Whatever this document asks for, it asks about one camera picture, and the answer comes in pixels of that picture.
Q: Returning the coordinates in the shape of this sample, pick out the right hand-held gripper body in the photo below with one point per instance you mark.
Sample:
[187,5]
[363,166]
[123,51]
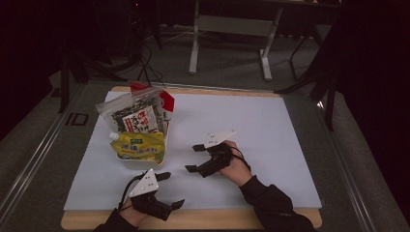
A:
[217,154]

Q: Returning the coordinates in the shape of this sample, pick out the yellow green spout pouch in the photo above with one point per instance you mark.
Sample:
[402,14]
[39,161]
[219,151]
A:
[141,146]

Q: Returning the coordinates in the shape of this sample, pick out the black metal stand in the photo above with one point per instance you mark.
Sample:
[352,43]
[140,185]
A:
[87,71]
[317,74]

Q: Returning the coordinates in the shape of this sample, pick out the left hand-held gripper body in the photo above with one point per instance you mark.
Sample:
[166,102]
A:
[150,201]

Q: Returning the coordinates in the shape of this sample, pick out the person's right hand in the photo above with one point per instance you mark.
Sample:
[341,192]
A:
[237,167]

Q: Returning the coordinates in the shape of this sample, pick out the white metal desk frame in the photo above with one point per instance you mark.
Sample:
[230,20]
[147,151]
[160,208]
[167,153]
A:
[232,25]

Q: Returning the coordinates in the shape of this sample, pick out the clear seaweed bag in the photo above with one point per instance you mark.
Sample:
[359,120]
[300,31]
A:
[135,109]

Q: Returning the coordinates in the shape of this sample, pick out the white paper mat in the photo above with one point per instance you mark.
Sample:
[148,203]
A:
[257,129]

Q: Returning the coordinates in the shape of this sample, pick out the red seasoning packet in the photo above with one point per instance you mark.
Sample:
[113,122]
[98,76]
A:
[167,100]

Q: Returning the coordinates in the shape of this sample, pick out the dark curtain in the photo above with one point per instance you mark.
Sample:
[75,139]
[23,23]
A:
[377,80]
[22,58]

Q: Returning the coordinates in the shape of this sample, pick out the person's left hand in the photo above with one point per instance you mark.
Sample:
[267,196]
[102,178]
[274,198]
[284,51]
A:
[132,214]

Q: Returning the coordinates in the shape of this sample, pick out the white plastic box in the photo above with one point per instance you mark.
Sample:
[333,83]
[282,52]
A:
[141,164]

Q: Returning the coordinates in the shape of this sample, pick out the metal floor rail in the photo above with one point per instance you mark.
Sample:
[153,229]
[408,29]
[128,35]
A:
[35,151]
[348,167]

